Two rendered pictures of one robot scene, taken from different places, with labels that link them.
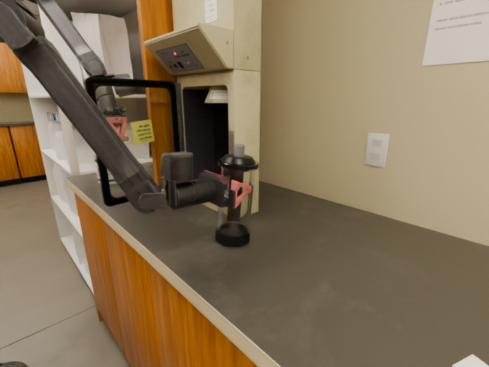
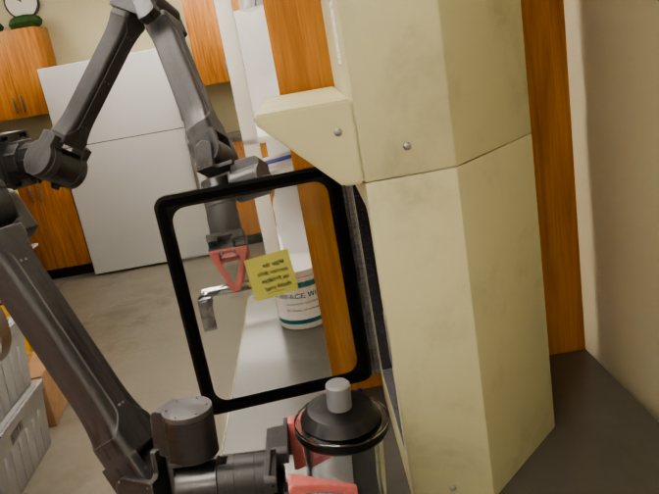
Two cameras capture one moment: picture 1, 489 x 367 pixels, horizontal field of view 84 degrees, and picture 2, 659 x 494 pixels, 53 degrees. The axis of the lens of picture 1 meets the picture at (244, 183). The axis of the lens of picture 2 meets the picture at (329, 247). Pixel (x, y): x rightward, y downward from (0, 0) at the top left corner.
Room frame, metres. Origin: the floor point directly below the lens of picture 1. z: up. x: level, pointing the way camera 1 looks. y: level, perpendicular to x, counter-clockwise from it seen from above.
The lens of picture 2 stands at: (0.24, -0.45, 1.57)
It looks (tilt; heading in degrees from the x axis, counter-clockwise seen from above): 17 degrees down; 43
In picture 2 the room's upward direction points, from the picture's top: 10 degrees counter-clockwise
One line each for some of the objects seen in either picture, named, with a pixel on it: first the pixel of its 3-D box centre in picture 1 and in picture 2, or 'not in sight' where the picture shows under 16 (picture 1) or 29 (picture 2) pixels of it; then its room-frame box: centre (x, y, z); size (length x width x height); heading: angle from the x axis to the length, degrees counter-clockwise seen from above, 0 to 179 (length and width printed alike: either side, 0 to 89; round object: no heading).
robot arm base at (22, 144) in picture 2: not in sight; (27, 158); (0.90, 0.99, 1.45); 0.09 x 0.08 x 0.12; 16
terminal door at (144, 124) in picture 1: (141, 141); (269, 293); (0.94, 0.35, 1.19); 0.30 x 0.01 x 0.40; 139
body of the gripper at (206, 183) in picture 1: (204, 191); (253, 476); (0.64, 0.10, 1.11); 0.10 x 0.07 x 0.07; 43
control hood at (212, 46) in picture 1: (185, 54); (306, 134); (0.91, 0.18, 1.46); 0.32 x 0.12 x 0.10; 43
